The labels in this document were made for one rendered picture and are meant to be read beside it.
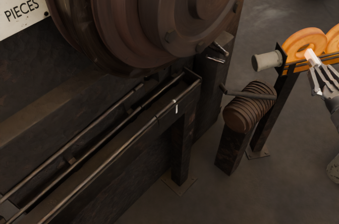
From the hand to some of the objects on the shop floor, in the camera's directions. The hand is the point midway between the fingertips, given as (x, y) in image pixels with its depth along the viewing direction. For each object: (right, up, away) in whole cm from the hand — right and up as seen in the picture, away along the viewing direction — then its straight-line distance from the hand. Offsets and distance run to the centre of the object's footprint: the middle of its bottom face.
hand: (312, 59), depth 98 cm
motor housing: (-16, -46, +55) cm, 73 cm away
